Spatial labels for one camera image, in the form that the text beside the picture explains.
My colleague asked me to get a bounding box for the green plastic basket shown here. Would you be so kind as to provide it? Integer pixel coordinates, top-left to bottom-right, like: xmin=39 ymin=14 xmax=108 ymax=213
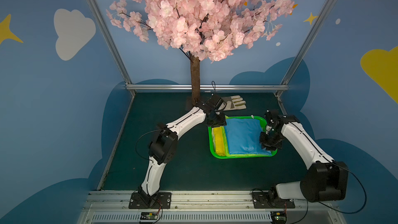
xmin=208 ymin=116 xmax=278 ymax=159

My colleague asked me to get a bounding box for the large yellow raincoat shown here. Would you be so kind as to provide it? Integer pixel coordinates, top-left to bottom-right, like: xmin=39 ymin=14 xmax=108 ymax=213
xmin=212 ymin=127 xmax=226 ymax=157

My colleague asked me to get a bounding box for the blue raincoat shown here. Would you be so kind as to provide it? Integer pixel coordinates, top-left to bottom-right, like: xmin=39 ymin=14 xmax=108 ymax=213
xmin=224 ymin=116 xmax=273 ymax=158

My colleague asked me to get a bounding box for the lime green raincoat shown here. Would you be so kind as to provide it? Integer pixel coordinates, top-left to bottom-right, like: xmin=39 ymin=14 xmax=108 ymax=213
xmin=221 ymin=127 xmax=231 ymax=157

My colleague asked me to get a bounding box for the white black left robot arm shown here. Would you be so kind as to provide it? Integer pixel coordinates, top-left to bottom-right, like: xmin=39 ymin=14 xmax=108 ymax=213
xmin=138 ymin=93 xmax=227 ymax=205

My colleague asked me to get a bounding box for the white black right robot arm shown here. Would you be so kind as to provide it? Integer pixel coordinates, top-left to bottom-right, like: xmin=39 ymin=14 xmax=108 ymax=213
xmin=259 ymin=110 xmax=348 ymax=205

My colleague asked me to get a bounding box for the grey white work glove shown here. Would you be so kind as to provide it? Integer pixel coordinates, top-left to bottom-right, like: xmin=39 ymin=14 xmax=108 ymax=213
xmin=219 ymin=95 xmax=246 ymax=111

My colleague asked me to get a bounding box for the right circuit board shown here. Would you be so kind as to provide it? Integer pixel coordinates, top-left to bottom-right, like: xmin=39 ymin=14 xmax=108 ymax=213
xmin=271 ymin=212 xmax=287 ymax=224

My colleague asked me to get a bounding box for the circuit board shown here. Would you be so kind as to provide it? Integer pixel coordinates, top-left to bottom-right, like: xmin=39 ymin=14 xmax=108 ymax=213
xmin=271 ymin=212 xmax=287 ymax=224
xmin=139 ymin=212 xmax=158 ymax=223

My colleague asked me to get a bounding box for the pink cherry blossom tree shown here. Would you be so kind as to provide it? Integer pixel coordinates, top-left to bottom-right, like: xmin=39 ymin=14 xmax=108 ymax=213
xmin=106 ymin=0 xmax=295 ymax=103

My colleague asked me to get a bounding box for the left circuit board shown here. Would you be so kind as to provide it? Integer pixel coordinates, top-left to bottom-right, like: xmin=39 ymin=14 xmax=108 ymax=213
xmin=139 ymin=212 xmax=158 ymax=223

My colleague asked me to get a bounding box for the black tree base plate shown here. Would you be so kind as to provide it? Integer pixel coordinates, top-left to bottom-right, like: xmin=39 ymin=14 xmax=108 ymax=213
xmin=184 ymin=96 xmax=206 ymax=111

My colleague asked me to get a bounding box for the rear aluminium frame bar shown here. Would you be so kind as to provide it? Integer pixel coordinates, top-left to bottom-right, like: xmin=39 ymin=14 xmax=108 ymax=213
xmin=125 ymin=83 xmax=290 ymax=92

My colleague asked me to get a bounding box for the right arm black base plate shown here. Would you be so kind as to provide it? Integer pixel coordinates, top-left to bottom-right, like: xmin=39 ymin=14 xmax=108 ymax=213
xmin=251 ymin=191 xmax=295 ymax=209

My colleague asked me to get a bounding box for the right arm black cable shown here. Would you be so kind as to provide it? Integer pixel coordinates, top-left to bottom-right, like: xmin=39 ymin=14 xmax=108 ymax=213
xmin=317 ymin=161 xmax=368 ymax=215

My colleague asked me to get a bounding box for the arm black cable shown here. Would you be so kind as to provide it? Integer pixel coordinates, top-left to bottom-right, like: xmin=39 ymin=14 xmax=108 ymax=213
xmin=317 ymin=161 xmax=368 ymax=215
xmin=135 ymin=129 xmax=164 ymax=162

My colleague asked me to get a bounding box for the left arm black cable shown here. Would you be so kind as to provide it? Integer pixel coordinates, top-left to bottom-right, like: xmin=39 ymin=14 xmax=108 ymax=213
xmin=135 ymin=129 xmax=164 ymax=162

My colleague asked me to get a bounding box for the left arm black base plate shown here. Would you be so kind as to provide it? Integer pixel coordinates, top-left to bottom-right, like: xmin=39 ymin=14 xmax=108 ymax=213
xmin=128 ymin=192 xmax=172 ymax=209

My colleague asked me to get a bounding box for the aluminium rail at front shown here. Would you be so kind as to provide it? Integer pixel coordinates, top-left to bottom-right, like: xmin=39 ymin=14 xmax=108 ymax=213
xmin=77 ymin=190 xmax=346 ymax=224

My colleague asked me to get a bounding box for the right aluminium frame post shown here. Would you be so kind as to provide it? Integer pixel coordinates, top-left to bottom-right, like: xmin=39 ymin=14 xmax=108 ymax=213
xmin=280 ymin=0 xmax=338 ymax=87

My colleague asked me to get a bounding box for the aluminium frame post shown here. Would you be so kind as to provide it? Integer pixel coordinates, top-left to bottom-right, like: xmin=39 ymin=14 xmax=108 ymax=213
xmin=280 ymin=0 xmax=338 ymax=87
xmin=86 ymin=0 xmax=132 ymax=85

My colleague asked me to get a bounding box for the left aluminium frame post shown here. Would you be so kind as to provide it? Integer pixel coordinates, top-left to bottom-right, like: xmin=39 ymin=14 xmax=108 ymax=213
xmin=86 ymin=0 xmax=132 ymax=85

